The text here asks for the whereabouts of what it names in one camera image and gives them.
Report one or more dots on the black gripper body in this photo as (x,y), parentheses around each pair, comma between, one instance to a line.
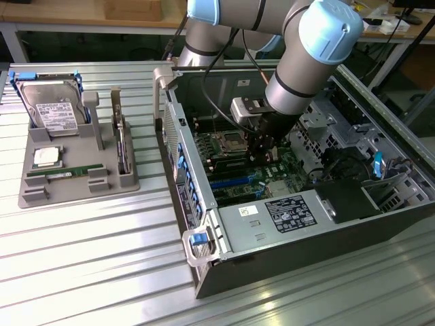
(277,125)

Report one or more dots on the green RAM stick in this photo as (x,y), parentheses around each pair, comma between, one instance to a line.
(231,163)
(81,168)

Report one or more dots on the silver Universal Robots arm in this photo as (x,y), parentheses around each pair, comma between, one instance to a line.
(306,68)

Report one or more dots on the green motherboard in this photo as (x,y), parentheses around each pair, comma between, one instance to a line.
(289,166)

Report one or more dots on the CPU socket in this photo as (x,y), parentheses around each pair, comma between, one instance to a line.
(231,141)

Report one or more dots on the silver chipset heatsink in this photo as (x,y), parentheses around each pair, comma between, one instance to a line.
(282,189)

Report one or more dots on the blue expansion slot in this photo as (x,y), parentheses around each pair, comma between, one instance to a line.
(234,181)

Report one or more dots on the perforated metal drive cage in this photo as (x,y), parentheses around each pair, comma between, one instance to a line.
(316,136)

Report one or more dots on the thin metal locking lever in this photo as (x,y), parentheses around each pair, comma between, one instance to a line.
(215,124)

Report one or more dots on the grey power supply unit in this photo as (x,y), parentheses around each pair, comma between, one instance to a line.
(244,234)

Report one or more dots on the black plastic shroud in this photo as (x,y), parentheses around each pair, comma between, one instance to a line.
(346,200)

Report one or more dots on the silver metal disk bay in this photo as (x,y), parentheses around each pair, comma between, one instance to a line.
(370,139)

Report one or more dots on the blue case latch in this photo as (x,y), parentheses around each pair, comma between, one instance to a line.
(198,239)

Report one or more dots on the black open PC case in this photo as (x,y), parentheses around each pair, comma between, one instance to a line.
(306,258)

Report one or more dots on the graphics card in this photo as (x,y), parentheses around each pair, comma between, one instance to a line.
(121,149)

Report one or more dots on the orange and white box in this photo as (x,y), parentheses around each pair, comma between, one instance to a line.
(374,23)

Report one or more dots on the black tripod pole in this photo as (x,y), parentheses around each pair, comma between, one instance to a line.
(420,35)

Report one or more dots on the black monitor stand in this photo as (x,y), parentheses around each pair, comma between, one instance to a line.
(408,15)

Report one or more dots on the grey parts rack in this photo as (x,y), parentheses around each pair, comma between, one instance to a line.
(78,153)

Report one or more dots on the silver CPU chip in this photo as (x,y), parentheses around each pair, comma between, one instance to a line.
(47,157)

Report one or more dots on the wooden workbench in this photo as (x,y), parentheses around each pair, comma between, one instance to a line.
(68,13)

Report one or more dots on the hard disk with blue bracket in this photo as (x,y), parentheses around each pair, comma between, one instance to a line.
(51,102)

